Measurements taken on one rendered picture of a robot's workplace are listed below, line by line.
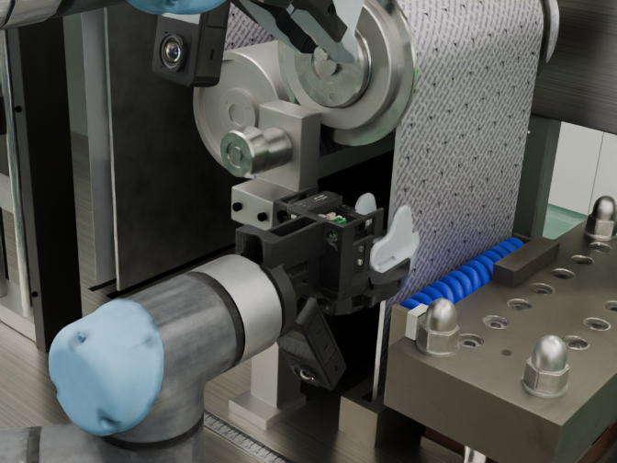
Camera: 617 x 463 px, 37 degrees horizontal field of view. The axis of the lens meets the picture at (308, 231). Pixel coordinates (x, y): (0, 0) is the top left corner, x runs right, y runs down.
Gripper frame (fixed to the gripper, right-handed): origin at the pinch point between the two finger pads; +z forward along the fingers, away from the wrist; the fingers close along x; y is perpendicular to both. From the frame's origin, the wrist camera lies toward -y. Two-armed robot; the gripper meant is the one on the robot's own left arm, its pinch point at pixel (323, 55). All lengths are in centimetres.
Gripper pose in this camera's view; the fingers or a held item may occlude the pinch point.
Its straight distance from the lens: 73.5
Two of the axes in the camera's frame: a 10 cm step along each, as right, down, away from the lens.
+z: 4.7, 3.6, 8.1
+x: -7.6, -3.0, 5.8
